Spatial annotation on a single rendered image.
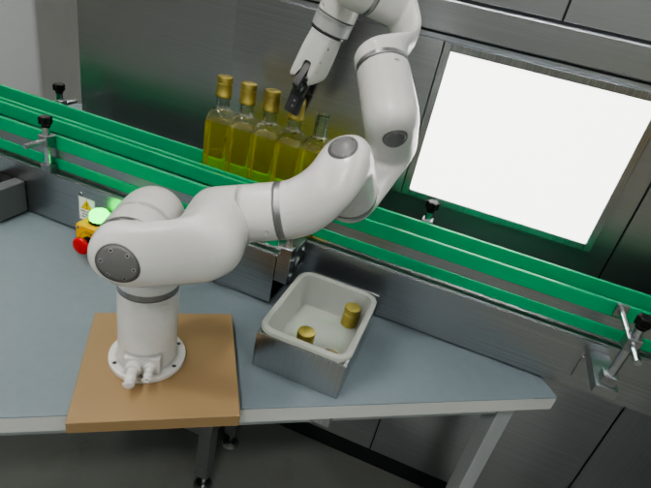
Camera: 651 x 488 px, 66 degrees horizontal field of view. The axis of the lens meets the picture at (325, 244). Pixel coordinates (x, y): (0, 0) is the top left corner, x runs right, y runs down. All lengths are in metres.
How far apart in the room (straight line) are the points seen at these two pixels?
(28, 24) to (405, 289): 2.50
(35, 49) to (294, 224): 2.58
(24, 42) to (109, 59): 1.65
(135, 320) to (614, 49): 0.97
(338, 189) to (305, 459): 1.27
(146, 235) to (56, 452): 1.24
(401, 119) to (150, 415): 0.58
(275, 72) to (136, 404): 0.77
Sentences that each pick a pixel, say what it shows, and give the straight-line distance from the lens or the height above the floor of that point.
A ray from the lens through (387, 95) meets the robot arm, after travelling 0.76.
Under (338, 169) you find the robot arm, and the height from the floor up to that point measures 1.19.
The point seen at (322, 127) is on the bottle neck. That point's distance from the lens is 1.06.
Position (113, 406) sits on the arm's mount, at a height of 0.77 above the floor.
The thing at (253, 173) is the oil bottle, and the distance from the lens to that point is 1.14.
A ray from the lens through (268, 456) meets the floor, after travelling 1.78.
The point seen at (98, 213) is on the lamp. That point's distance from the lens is 1.20.
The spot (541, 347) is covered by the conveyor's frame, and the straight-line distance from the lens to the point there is 1.13.
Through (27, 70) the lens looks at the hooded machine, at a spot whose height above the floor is 0.62.
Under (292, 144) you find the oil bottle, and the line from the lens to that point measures 1.08.
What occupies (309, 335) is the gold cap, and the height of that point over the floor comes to 0.81.
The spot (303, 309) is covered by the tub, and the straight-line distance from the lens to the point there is 1.08.
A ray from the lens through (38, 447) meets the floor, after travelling 1.84.
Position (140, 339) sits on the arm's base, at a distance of 0.85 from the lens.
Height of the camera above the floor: 1.42
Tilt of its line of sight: 29 degrees down
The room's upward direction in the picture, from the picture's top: 13 degrees clockwise
